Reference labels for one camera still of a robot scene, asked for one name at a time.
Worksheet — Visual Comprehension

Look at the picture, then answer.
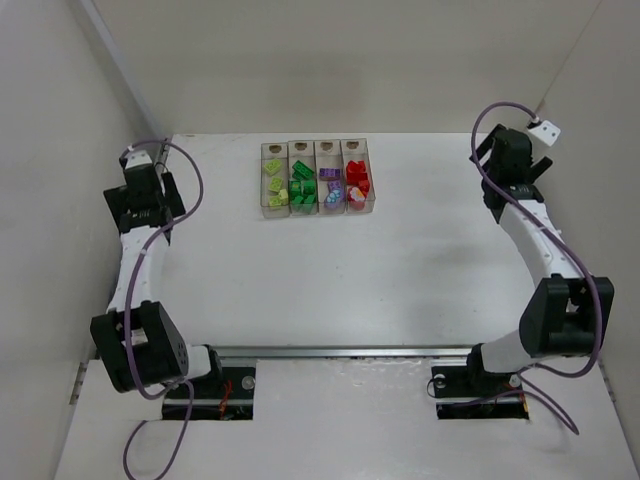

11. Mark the clear bin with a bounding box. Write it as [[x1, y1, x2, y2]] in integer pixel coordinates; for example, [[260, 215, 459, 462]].
[[260, 143, 290, 219], [314, 140, 346, 215], [341, 138, 376, 214], [288, 140, 318, 216]]

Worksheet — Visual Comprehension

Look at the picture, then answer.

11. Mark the red ring lego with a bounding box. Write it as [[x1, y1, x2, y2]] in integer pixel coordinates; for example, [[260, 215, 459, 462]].
[[357, 180, 371, 196]]

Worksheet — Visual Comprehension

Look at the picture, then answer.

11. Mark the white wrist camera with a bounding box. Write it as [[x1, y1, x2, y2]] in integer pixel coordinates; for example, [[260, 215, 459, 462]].
[[119, 150, 154, 171], [526, 117, 561, 148]]

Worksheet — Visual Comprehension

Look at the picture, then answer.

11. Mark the purple lego brick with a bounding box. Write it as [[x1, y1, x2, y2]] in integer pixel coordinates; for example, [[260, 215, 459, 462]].
[[318, 168, 341, 181]]

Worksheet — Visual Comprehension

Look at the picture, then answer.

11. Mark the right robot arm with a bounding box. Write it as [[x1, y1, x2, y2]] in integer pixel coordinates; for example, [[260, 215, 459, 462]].
[[467, 125, 614, 393]]

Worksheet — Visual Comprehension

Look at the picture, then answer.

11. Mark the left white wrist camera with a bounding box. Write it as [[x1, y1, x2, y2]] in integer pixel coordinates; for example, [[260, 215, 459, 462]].
[[119, 150, 154, 171]]

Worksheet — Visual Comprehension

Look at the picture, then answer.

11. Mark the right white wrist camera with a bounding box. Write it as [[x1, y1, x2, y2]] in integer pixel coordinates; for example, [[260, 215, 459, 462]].
[[526, 117, 561, 148]]

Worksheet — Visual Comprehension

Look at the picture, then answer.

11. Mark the green long lego brick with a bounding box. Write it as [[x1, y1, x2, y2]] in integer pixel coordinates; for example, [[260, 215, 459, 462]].
[[292, 161, 314, 180]]

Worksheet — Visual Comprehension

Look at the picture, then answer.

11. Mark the purple flower lego piece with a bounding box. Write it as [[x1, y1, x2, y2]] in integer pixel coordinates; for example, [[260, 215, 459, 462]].
[[323, 180, 345, 211]]

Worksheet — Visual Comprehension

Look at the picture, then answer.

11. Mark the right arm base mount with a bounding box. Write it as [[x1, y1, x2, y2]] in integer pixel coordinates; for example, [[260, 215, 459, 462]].
[[427, 363, 529, 420]]

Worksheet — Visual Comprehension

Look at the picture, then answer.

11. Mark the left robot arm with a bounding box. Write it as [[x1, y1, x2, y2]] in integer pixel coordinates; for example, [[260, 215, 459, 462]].
[[90, 165, 223, 393]]

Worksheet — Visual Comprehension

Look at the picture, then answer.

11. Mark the red arch lego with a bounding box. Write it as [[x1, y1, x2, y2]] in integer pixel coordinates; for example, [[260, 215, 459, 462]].
[[346, 186, 367, 212]]

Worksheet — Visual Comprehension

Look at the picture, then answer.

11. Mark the lime slope lego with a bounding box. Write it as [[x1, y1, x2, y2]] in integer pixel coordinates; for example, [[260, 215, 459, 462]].
[[278, 189, 289, 205]]

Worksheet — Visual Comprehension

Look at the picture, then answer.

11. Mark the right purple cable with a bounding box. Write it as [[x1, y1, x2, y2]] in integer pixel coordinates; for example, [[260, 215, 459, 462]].
[[470, 101, 605, 436]]

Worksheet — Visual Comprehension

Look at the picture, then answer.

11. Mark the lime square lego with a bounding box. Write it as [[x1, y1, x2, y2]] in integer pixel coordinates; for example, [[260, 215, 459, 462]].
[[263, 158, 282, 177], [268, 177, 283, 193]]

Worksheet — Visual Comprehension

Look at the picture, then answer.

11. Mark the red large lego brick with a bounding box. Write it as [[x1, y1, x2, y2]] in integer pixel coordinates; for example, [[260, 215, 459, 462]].
[[345, 161, 368, 185]]

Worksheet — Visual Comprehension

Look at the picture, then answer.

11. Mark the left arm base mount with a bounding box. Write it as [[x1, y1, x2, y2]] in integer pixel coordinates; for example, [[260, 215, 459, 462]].
[[190, 362, 256, 421]]

